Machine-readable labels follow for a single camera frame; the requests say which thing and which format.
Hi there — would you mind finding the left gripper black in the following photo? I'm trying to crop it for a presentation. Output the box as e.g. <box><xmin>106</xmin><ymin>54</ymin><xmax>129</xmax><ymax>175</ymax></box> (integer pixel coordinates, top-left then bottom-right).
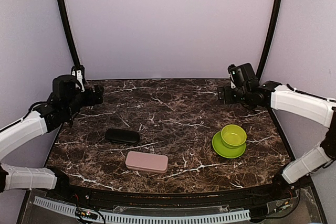
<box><xmin>65</xmin><ymin>84</ymin><xmax>103</xmax><ymax>118</ymax></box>

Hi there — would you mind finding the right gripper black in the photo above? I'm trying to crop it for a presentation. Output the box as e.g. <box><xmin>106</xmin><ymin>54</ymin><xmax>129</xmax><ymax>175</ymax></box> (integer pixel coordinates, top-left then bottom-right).
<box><xmin>218</xmin><ymin>85</ymin><xmax>250</xmax><ymax>105</ymax></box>

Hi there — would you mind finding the black glasses case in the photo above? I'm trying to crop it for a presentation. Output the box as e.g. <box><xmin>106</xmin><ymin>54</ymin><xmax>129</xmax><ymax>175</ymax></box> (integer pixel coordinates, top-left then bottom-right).
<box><xmin>104</xmin><ymin>129</ymin><xmax>140</xmax><ymax>145</ymax></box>

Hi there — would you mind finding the pink glasses case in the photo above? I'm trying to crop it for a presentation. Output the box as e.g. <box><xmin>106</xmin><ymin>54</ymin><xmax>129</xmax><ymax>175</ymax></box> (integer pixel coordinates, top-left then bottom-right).
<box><xmin>125</xmin><ymin>151</ymin><xmax>169</xmax><ymax>173</ymax></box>

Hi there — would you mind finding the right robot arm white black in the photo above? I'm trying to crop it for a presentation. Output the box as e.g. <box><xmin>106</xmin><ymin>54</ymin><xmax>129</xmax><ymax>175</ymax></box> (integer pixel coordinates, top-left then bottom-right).
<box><xmin>217</xmin><ymin>63</ymin><xmax>335</xmax><ymax>200</ymax></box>

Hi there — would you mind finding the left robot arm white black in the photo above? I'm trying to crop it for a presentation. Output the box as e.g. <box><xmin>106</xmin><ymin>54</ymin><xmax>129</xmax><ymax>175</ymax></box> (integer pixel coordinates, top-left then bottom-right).
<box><xmin>1</xmin><ymin>74</ymin><xmax>104</xmax><ymax>201</ymax></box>

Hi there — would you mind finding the green bowl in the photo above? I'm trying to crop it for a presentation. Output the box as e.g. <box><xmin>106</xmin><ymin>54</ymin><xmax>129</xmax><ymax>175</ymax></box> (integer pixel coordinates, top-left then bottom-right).
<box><xmin>220</xmin><ymin>124</ymin><xmax>247</xmax><ymax>148</ymax></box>

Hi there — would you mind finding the green plate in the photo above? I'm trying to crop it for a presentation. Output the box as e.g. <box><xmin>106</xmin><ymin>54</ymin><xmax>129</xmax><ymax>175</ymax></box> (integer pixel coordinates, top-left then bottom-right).
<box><xmin>212</xmin><ymin>132</ymin><xmax>246</xmax><ymax>159</ymax></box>

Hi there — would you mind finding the black front rail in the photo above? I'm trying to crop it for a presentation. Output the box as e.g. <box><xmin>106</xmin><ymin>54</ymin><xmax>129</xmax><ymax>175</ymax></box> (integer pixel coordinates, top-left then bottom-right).
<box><xmin>47</xmin><ymin>182</ymin><xmax>292</xmax><ymax>210</ymax></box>

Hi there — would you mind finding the white slotted cable duct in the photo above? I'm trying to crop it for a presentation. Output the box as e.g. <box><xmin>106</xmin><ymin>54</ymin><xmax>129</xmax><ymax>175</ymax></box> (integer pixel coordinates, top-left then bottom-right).
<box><xmin>33</xmin><ymin>196</ymin><xmax>251</xmax><ymax>223</ymax></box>

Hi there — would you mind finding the left black frame post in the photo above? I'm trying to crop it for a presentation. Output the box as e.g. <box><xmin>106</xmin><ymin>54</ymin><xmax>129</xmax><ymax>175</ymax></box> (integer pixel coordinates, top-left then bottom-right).
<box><xmin>57</xmin><ymin>0</ymin><xmax>81</xmax><ymax>70</ymax></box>

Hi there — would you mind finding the black frame post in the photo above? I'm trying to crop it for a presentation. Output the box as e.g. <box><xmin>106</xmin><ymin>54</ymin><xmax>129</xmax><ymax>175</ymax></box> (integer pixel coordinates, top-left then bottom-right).
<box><xmin>256</xmin><ymin>0</ymin><xmax>281</xmax><ymax>80</ymax></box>
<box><xmin>57</xmin><ymin>0</ymin><xmax>81</xmax><ymax>70</ymax></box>

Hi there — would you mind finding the right black frame post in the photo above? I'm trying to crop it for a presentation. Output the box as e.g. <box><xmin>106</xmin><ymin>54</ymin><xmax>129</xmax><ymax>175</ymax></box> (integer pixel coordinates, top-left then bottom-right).
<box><xmin>256</xmin><ymin>0</ymin><xmax>281</xmax><ymax>80</ymax></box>

